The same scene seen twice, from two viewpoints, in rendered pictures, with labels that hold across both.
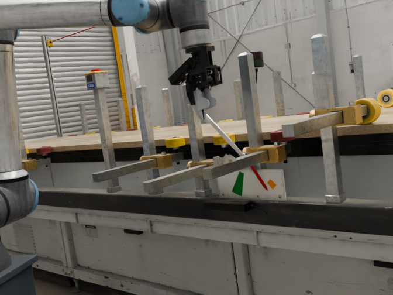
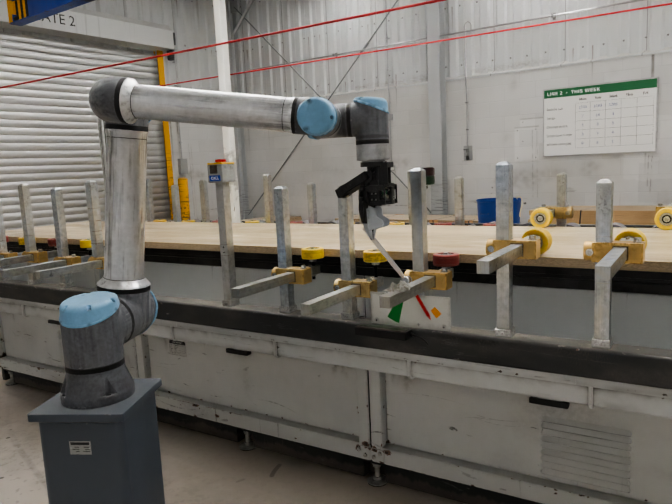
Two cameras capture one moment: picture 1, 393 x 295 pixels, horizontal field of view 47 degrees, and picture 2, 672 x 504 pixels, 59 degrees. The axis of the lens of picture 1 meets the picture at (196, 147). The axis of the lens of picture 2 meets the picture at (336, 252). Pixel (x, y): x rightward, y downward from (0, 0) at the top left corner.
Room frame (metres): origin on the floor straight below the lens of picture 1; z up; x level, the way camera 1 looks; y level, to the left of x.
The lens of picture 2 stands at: (-0.25, 0.32, 1.19)
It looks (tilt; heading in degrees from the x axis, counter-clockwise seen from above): 8 degrees down; 351
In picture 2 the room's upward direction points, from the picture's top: 3 degrees counter-clockwise
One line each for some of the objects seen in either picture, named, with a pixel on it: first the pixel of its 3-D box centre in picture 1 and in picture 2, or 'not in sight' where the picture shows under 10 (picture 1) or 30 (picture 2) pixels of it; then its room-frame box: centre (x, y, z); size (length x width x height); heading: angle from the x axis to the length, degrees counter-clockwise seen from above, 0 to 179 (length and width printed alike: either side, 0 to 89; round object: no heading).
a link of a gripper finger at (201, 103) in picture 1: (202, 104); (374, 223); (1.33, -0.03, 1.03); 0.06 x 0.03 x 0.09; 48
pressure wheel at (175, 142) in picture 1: (176, 150); (313, 263); (1.82, 0.08, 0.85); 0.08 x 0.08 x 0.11
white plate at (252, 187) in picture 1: (248, 184); (409, 310); (1.44, -0.15, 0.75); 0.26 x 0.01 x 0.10; 49
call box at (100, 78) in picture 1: (97, 81); (221, 173); (1.94, 0.38, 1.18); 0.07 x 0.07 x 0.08; 49
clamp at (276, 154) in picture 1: (264, 153); (428, 278); (1.43, -0.21, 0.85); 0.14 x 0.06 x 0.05; 49
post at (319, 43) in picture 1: (327, 119); (504, 250); (1.27, -0.38, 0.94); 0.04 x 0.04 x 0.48; 49
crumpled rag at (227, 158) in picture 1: (226, 157); (400, 284); (1.24, -0.08, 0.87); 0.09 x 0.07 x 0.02; 139
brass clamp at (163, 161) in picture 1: (155, 161); (291, 274); (1.75, 0.17, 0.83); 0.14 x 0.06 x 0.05; 49
